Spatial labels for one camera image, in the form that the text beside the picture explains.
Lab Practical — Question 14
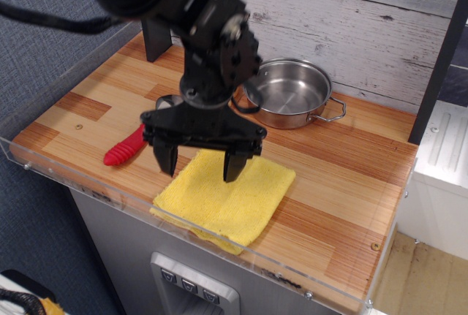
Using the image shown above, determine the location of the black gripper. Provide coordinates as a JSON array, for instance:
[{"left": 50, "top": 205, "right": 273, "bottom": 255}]
[{"left": 140, "top": 102, "right": 267, "bottom": 183}]

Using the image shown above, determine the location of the yellow cloth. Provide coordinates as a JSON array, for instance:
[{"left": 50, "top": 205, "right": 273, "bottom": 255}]
[{"left": 150, "top": 149, "right": 296, "bottom": 255}]

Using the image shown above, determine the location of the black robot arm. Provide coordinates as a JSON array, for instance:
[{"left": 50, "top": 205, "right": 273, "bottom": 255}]
[{"left": 97, "top": 0, "right": 266, "bottom": 182}]

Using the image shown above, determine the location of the stainless steel pot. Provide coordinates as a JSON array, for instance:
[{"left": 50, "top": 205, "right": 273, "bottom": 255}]
[{"left": 233, "top": 58, "right": 347, "bottom": 129}]

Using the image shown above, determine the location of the grey cabinet with button panel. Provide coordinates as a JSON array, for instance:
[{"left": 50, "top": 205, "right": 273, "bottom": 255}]
[{"left": 72, "top": 191, "right": 334, "bottom": 314}]

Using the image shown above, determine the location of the clear acrylic table guard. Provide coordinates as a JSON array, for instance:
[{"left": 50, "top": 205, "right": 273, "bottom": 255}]
[{"left": 1, "top": 23, "right": 416, "bottom": 314}]

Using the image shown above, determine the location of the black yellow object bottom left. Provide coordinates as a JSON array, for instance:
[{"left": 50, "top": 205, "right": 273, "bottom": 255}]
[{"left": 1, "top": 269, "right": 67, "bottom": 314}]

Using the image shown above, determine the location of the white ridged side unit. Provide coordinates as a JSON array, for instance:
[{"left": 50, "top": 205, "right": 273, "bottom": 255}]
[{"left": 396, "top": 101, "right": 467, "bottom": 259}]

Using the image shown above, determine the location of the red handled metal spoon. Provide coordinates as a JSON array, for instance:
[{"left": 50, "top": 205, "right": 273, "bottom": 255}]
[{"left": 103, "top": 95, "right": 182, "bottom": 166}]

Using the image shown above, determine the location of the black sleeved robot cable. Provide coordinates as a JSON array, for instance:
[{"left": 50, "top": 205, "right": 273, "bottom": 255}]
[{"left": 0, "top": 0, "right": 125, "bottom": 35}]

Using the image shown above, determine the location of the dark grey right post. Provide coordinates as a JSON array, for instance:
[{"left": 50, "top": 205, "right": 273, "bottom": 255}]
[{"left": 408, "top": 0, "right": 467, "bottom": 145}]

